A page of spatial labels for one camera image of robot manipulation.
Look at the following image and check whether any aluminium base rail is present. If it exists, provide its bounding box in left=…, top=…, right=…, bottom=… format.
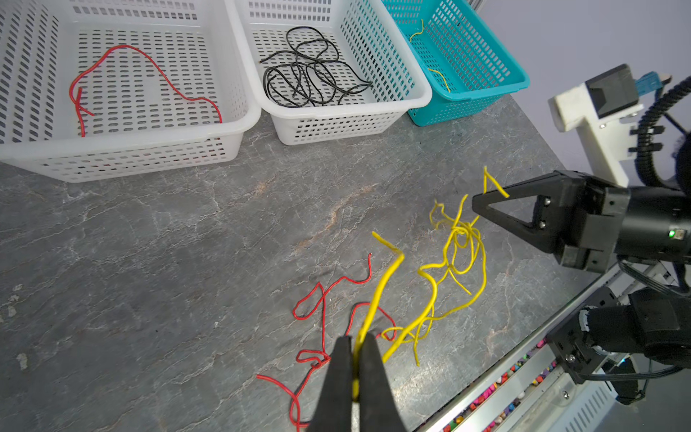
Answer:
left=405, top=269, right=690, bottom=431

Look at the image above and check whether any long black cable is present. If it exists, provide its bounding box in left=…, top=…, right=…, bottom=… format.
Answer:
left=260, top=25, right=374, bottom=108

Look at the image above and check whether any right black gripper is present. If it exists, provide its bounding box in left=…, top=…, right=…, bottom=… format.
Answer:
left=471, top=171, right=631, bottom=273

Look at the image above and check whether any red yellow cable bundle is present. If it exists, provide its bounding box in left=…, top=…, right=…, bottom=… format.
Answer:
left=350, top=166, right=511, bottom=401

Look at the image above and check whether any left white plastic basket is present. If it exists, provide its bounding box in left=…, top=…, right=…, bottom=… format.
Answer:
left=1, top=1, right=261, bottom=183

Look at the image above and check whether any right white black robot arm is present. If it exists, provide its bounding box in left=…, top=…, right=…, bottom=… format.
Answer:
left=473, top=64, right=690, bottom=405

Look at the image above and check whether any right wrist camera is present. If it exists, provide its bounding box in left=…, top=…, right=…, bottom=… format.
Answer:
left=548, top=64, right=671, bottom=187

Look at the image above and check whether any white plastic basket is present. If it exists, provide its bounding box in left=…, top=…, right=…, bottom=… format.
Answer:
left=226, top=1, right=432, bottom=145
left=1, top=1, right=261, bottom=183

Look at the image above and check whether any middle white plastic basket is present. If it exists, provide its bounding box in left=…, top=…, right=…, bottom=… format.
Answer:
left=226, top=1, right=432, bottom=145

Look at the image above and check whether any teal plastic basket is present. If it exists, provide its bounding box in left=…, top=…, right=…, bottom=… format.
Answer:
left=383, top=0, right=530, bottom=126

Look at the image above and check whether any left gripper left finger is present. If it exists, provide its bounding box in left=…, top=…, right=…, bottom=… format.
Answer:
left=307, top=336, right=354, bottom=432

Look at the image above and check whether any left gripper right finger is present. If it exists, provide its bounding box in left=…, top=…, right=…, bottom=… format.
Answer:
left=357, top=333, right=405, bottom=432

